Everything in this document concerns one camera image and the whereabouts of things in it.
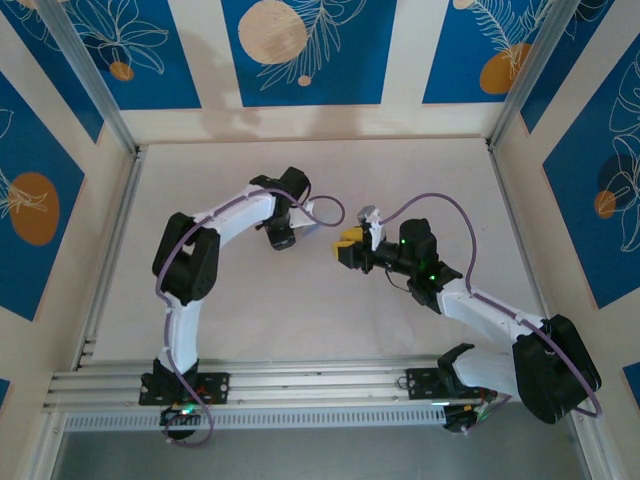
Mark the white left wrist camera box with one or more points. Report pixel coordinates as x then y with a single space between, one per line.
304 223

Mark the aluminium front frame rail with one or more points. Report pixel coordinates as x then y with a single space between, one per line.
320 382

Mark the aluminium left corner post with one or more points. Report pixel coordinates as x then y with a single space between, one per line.
85 70

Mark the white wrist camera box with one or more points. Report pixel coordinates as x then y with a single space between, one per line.
304 223
372 225

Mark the aluminium right side rail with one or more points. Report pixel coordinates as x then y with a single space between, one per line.
510 200

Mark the aluminium right corner post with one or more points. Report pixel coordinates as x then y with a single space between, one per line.
530 70

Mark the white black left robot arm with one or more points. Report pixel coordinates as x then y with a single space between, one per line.
182 330

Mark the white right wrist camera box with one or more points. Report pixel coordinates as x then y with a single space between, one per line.
372 225

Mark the aluminium corner post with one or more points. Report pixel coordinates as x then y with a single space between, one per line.
85 70
530 70

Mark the aluminium left side rail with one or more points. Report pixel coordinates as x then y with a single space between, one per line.
122 220

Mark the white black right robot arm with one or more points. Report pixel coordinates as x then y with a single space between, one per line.
500 312

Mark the blue floral wall panel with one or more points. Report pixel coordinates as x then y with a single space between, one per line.
145 55
595 200
30 200
480 50
320 55

